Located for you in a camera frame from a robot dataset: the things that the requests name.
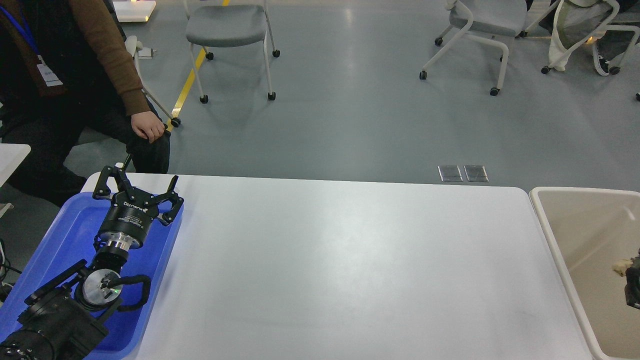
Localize seated person's hand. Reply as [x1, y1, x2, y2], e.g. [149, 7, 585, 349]
[130, 111, 165, 144]

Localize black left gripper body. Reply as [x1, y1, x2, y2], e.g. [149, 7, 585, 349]
[97, 194, 159, 249]

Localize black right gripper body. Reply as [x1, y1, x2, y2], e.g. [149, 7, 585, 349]
[624, 256, 640, 310]

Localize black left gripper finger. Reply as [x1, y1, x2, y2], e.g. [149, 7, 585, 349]
[150, 175, 185, 226]
[93, 163, 136, 201]

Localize blue plastic tray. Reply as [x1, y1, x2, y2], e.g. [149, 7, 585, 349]
[0, 192, 183, 360]

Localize white chair under person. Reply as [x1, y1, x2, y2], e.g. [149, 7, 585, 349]
[125, 35, 182, 130]

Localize white chair with jacket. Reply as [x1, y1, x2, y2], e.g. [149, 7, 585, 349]
[516, 0, 639, 76]

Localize left metal floor plate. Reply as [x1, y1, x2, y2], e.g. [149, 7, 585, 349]
[438, 165, 464, 183]

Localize seated person in brown sweater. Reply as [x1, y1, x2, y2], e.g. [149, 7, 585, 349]
[0, 0, 170, 207]

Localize grey chair white frame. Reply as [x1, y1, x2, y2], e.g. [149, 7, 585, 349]
[182, 0, 281, 104]

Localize metal floor plate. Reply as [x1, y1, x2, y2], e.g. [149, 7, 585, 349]
[463, 165, 490, 183]
[438, 165, 464, 183]

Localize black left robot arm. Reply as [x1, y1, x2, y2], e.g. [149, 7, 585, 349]
[1, 166, 185, 360]

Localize white box on floor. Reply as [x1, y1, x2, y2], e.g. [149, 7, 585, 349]
[112, 0, 157, 23]

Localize black cables at left edge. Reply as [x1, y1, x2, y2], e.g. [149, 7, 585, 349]
[0, 239, 22, 303]

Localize beige plastic bin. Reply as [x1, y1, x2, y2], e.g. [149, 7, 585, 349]
[529, 186, 640, 360]

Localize brown paper ball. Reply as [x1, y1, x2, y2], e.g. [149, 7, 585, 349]
[612, 259, 633, 277]

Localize white side table corner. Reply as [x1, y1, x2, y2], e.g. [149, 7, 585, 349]
[0, 143, 31, 187]

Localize right metal floor plate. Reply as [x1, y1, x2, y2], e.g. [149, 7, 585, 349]
[463, 165, 490, 183]

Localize grey chair right background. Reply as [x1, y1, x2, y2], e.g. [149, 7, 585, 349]
[419, 0, 530, 97]

